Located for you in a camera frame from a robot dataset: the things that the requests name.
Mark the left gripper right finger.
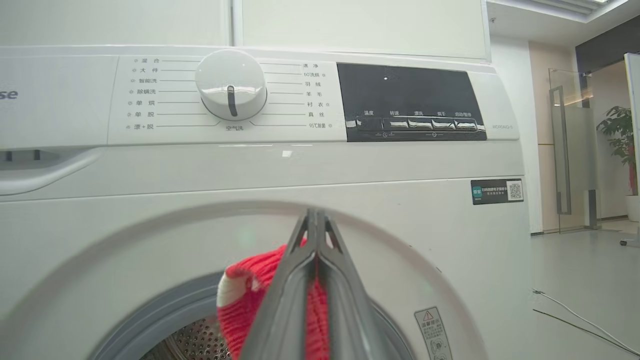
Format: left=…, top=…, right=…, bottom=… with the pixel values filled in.
left=316, top=210, right=386, bottom=360

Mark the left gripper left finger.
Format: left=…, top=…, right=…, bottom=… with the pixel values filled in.
left=239, top=209, right=318, bottom=360

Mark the red white knit garment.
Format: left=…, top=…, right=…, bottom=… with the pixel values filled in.
left=216, top=239, right=331, bottom=360

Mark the steel washing drum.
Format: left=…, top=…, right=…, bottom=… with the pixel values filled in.
left=137, top=315, right=233, bottom=360

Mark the grey rubber door gasket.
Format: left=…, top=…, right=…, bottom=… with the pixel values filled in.
left=92, top=272, right=416, bottom=360

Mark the white front-load washing machine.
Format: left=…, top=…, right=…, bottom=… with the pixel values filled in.
left=0, top=45, right=533, bottom=360

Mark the grey warning sticker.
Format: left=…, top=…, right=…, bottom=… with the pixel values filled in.
left=414, top=306, right=453, bottom=360

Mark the black QR code sticker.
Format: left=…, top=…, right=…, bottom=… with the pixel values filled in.
left=470, top=178, right=525, bottom=206

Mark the black display button panel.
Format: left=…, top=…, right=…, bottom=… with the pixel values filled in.
left=336, top=62, right=488, bottom=143

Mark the white program dial knob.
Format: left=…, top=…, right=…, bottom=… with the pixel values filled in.
left=195, top=49, right=268, bottom=122

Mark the white detergent drawer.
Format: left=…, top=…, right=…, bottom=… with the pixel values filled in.
left=0, top=55, right=118, bottom=197

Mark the green potted plant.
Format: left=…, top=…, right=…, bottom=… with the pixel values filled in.
left=596, top=105, right=640, bottom=223

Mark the thin white floor cable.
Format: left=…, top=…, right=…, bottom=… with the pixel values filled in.
left=532, top=289, right=640, bottom=357

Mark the glass door with handle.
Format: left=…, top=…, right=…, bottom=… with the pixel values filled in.
left=548, top=67, right=601, bottom=233

